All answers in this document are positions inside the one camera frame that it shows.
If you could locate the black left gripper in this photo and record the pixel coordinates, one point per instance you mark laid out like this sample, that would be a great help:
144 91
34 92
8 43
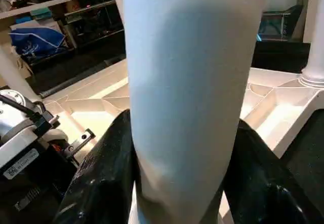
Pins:
55 158

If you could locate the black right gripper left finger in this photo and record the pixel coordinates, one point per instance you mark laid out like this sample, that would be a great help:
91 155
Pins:
104 178

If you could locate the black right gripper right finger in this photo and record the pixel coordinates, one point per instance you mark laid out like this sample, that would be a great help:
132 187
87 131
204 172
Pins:
263 183

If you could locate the white plastic table top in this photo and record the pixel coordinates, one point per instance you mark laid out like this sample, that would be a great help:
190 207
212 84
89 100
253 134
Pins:
283 102

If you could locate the white plastic table leg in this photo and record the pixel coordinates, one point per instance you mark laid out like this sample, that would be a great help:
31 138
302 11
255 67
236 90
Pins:
190 92
10 77
316 46

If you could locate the black mat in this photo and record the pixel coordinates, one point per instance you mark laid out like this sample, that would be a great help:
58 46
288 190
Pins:
304 163

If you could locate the blue shopping bag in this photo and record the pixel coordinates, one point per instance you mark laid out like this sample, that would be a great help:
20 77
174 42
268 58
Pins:
38 41

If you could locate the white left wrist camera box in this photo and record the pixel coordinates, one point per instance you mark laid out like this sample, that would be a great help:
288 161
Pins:
20 143

